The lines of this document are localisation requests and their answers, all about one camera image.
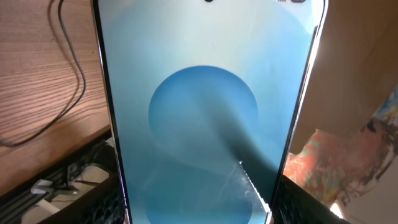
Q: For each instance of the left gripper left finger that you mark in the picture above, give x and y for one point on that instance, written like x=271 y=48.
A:
x=104 y=204

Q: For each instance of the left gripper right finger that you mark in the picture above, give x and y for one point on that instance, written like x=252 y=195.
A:
x=290 y=204

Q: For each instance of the smartphone with teal screen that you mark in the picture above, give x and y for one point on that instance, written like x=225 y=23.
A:
x=204 y=98

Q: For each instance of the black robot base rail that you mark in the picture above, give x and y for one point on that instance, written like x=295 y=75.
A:
x=58 y=179

